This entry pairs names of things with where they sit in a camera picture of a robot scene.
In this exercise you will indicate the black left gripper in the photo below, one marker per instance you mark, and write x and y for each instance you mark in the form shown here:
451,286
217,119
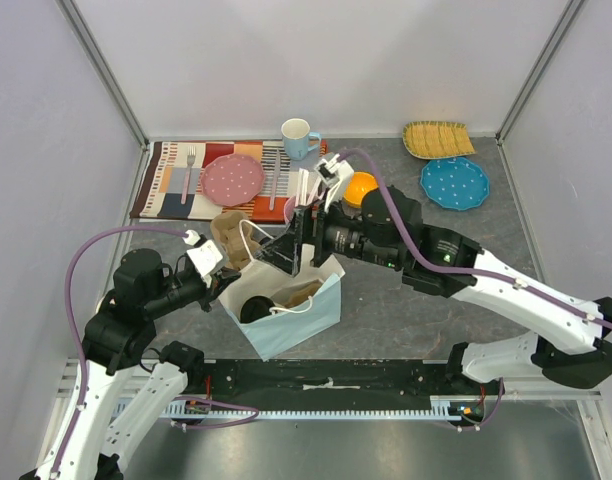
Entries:
219,280

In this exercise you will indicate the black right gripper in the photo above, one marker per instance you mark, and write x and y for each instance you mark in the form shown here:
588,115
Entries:
312,236

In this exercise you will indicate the black plastic cup lid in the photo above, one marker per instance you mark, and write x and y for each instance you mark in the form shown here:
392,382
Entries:
255,308

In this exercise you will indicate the light blue paper bag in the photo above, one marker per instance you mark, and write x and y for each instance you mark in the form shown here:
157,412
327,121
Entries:
285,328

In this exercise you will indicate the brown cardboard cup carrier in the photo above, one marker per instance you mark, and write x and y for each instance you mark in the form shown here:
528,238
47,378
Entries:
300,294

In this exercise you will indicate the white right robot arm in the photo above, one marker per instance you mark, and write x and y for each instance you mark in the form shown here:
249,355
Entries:
565,340

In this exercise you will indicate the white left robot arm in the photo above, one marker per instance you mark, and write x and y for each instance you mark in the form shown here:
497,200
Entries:
93,443

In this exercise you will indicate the pink straw holder cup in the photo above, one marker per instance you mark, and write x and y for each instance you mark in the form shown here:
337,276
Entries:
289,208

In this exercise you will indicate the white wrapped straw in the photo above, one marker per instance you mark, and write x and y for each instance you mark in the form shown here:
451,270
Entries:
302,192

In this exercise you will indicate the orange bowl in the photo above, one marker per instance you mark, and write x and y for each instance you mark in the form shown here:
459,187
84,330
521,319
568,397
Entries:
359,186

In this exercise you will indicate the grey table knife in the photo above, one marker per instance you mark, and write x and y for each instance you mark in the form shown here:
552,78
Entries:
275,180

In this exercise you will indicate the pink polka dot plate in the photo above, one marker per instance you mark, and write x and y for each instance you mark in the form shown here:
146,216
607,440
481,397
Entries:
232,180

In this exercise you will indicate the light blue mug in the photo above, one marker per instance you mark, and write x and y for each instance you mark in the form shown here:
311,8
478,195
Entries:
298,138

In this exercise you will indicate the colourful striped placemat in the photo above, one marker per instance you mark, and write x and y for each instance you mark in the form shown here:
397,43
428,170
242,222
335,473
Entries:
171,184

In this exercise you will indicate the yellow woven tray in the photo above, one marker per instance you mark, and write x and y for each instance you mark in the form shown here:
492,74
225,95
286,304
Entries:
434,140

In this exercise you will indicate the blue polka dot plate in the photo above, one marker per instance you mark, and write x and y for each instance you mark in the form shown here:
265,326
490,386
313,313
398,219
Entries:
457,183

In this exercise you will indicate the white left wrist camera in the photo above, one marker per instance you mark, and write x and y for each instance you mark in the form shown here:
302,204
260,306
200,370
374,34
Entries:
207,256

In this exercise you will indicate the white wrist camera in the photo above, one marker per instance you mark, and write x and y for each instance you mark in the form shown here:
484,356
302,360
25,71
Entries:
207,256
336,174

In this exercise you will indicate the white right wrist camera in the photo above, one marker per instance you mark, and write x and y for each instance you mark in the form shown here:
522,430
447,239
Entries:
336,174

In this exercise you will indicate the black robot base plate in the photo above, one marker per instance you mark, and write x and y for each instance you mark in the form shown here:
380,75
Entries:
333,385

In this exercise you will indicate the silver fork pink handle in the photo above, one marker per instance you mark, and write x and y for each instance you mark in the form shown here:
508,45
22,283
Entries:
190,161

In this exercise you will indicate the grey slotted cable duct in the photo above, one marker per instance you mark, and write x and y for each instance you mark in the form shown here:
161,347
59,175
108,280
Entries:
437,411

